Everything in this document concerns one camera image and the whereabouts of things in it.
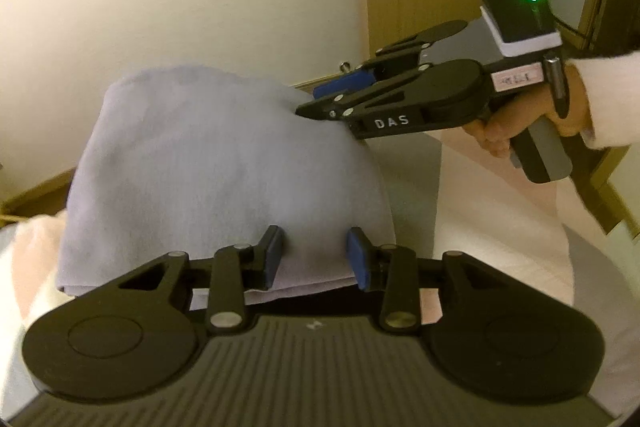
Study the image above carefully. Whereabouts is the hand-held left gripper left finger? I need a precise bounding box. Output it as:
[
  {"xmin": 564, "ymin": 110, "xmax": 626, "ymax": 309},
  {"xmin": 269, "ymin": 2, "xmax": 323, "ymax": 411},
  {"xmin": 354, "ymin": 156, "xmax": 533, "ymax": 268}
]
[{"xmin": 112, "ymin": 225, "xmax": 287, "ymax": 333}]

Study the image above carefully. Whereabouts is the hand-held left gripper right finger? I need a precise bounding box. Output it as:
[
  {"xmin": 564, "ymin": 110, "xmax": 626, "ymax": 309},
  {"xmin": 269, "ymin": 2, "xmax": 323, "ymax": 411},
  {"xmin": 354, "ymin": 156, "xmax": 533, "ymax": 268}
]
[{"xmin": 347, "ymin": 227, "xmax": 521, "ymax": 333}]

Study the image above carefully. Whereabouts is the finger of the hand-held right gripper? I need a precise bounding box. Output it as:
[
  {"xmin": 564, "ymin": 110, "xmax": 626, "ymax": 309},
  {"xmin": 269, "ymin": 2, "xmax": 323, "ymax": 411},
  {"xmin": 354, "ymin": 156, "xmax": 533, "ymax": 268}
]
[
  {"xmin": 314, "ymin": 21, "xmax": 469, "ymax": 100},
  {"xmin": 295, "ymin": 59, "xmax": 451, "ymax": 126}
]

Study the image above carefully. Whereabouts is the grey garment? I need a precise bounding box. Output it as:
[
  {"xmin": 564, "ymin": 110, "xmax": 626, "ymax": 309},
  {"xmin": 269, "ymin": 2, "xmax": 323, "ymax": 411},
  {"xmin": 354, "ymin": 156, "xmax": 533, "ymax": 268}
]
[{"xmin": 55, "ymin": 64, "xmax": 397, "ymax": 305}]

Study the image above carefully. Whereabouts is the person's right forearm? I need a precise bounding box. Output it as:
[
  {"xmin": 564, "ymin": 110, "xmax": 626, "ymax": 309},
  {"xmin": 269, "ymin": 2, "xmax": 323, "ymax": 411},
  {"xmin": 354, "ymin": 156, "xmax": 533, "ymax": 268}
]
[{"xmin": 570, "ymin": 48, "xmax": 640, "ymax": 152}]

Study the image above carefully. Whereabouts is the person's right hand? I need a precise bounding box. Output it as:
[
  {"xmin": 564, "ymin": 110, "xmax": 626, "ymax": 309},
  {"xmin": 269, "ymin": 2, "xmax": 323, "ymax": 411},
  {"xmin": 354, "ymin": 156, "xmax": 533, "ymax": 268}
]
[{"xmin": 462, "ymin": 67, "xmax": 593, "ymax": 160}]

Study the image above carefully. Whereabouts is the checkered bear print quilt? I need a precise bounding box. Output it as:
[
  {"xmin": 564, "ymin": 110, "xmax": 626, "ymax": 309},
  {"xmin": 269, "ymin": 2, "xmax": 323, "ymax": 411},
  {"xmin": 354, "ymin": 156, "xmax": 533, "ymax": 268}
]
[{"xmin": 0, "ymin": 127, "xmax": 640, "ymax": 427}]

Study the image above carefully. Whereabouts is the black cable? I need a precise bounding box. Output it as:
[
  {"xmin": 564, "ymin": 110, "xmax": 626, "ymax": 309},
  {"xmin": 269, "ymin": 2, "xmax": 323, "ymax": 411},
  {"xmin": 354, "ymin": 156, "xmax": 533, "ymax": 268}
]
[{"xmin": 552, "ymin": 18, "xmax": 608, "ymax": 55}]

